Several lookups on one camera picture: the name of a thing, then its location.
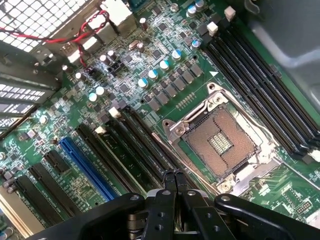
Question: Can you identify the black RAM slot white latch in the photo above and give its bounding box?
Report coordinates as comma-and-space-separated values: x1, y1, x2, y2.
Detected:
108, 106, 168, 185
224, 6, 320, 141
206, 21, 313, 161
94, 126, 155, 196

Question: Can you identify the thin metal locking lever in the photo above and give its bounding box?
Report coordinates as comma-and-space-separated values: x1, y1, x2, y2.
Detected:
151, 132, 222, 196

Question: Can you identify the long blue expansion slot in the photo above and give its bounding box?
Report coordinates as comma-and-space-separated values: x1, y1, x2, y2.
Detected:
58, 136, 120, 203

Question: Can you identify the long black expansion slot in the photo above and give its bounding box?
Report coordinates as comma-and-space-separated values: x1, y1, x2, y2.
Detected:
13, 174, 63, 227
28, 162, 77, 218

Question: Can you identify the short black expansion slot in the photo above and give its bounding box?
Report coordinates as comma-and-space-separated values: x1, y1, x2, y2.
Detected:
43, 149, 71, 175

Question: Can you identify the green motherboard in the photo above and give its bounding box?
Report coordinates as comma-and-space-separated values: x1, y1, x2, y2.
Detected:
0, 0, 320, 240

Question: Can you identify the metal rear port block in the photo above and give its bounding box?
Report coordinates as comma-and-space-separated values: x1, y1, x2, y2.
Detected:
59, 37, 87, 65
99, 0, 138, 38
81, 17, 118, 51

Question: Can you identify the grey metal PC case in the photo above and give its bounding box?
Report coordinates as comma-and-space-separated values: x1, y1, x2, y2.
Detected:
0, 0, 320, 240

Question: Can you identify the CPU socket with metal frame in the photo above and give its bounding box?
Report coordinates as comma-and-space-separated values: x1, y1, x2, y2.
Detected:
161, 81, 284, 195

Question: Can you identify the red and black twisted wire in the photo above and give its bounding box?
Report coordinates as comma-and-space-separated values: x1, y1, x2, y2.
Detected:
0, 9, 111, 75

